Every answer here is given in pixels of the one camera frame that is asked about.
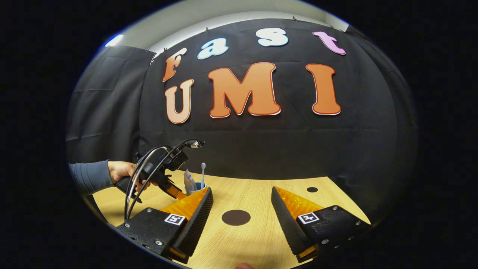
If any plain black cloth panel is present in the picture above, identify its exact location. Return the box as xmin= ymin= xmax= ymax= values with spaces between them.
xmin=66 ymin=45 xmax=156 ymax=167

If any grey cable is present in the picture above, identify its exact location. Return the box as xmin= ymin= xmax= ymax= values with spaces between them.
xmin=123 ymin=145 xmax=170 ymax=221

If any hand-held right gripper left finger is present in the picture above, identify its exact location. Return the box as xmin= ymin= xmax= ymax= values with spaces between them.
xmin=117 ymin=187 xmax=214 ymax=264

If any black backdrop cloth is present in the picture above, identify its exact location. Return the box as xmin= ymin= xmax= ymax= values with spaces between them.
xmin=138 ymin=18 xmax=419 ymax=210

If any black cable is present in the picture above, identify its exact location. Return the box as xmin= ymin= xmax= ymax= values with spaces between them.
xmin=125 ymin=139 xmax=205 ymax=222

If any dark brown round coaster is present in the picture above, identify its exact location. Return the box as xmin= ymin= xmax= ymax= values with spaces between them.
xmin=221 ymin=210 xmax=251 ymax=226

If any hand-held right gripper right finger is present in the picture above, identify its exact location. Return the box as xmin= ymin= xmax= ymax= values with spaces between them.
xmin=271 ymin=186 xmax=372 ymax=263

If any wooden desktop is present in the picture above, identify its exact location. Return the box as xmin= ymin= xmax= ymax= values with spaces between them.
xmin=91 ymin=170 xmax=372 ymax=269

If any white toothpaste tube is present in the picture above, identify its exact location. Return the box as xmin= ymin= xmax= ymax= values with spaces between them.
xmin=183 ymin=169 xmax=198 ymax=191

